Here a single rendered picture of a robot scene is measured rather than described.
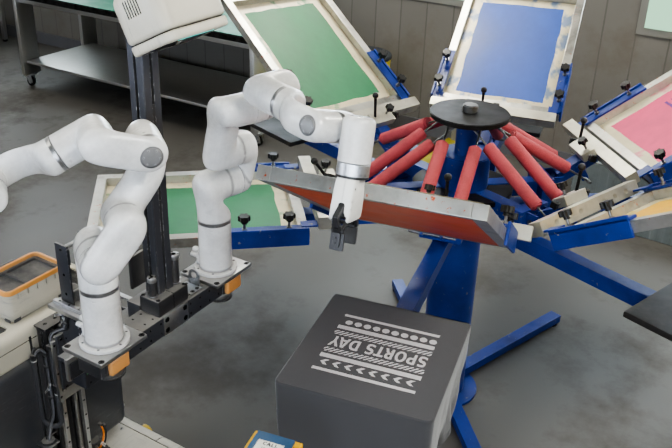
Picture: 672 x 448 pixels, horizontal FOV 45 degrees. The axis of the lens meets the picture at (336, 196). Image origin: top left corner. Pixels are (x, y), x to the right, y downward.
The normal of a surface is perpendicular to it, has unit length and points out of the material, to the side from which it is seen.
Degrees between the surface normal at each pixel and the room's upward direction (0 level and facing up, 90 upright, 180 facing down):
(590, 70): 90
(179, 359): 0
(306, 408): 91
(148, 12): 90
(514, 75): 32
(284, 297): 0
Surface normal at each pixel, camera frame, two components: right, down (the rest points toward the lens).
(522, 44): -0.16, -0.55
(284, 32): 0.37, -0.58
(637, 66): -0.52, 0.35
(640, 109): -0.50, -0.74
